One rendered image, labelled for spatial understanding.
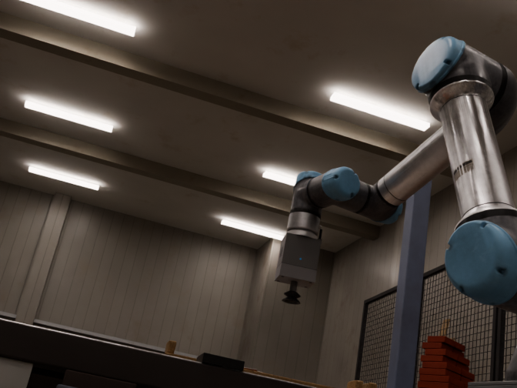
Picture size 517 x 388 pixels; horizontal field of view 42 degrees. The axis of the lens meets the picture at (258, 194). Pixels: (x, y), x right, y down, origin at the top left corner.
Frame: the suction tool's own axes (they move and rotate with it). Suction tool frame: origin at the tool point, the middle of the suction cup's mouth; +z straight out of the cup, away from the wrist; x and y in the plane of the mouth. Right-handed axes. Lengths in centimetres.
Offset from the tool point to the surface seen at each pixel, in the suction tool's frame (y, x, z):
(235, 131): -6, -656, -367
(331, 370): -268, -999, -137
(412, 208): -90, -179, -108
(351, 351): -277, -928, -163
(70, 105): 220, -699, -367
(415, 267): -94, -179, -75
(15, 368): 49, 29, 28
